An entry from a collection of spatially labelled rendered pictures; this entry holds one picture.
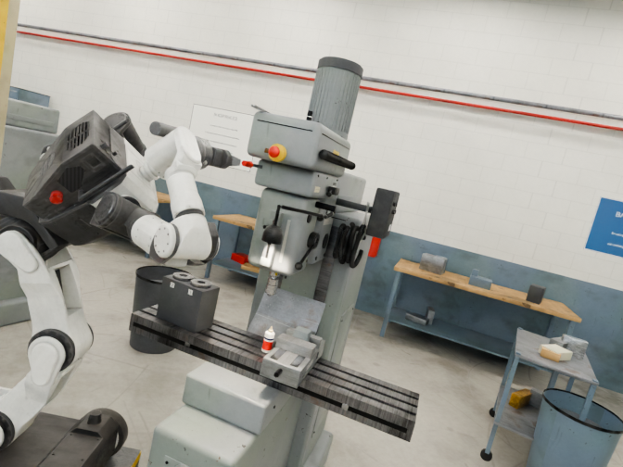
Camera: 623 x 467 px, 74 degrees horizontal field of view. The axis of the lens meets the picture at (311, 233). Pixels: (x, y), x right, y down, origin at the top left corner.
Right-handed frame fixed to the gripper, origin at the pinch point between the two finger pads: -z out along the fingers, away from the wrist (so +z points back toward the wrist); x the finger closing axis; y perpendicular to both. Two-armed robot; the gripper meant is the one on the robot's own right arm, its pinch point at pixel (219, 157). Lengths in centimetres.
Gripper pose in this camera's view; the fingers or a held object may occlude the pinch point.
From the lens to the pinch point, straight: 131.5
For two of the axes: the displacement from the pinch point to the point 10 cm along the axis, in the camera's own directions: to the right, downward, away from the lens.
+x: -9.3, -2.5, 2.8
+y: -2.2, 9.7, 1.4
